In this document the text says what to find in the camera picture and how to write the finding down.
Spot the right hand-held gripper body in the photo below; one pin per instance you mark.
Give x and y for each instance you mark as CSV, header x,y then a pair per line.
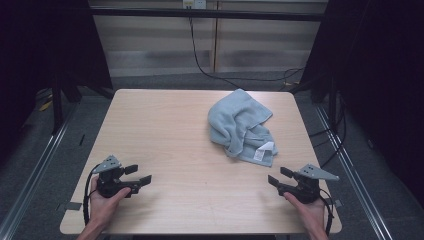
x,y
305,190

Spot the grey tape piece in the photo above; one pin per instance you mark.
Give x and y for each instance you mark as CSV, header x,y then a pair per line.
x,y
337,202
73,206

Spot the light blue towel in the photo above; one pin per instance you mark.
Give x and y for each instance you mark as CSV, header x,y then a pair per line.
x,y
233,116

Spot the small black strip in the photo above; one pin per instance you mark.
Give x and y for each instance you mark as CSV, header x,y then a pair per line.
x,y
82,140

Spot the person's right hand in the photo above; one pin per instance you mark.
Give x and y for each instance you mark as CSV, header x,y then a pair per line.
x,y
311,215

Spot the black horizontal bar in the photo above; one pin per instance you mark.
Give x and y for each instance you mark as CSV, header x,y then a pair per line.
x,y
206,14

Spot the white power outlet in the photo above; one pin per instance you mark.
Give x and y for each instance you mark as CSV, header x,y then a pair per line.
x,y
194,3

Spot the black curtain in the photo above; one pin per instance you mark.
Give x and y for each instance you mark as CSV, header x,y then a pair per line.
x,y
43,50
376,83

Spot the person's left hand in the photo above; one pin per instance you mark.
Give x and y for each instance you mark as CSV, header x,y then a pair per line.
x,y
105,208

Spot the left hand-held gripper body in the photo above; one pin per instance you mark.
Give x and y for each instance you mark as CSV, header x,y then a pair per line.
x,y
110,185

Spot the black stand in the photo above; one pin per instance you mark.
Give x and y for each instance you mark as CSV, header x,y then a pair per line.
x,y
57,106

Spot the metal floor rail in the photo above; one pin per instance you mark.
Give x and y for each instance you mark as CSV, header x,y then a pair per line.
x,y
360,186
33,176

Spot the yellow floor marker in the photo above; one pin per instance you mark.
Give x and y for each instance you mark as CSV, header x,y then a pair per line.
x,y
46,105

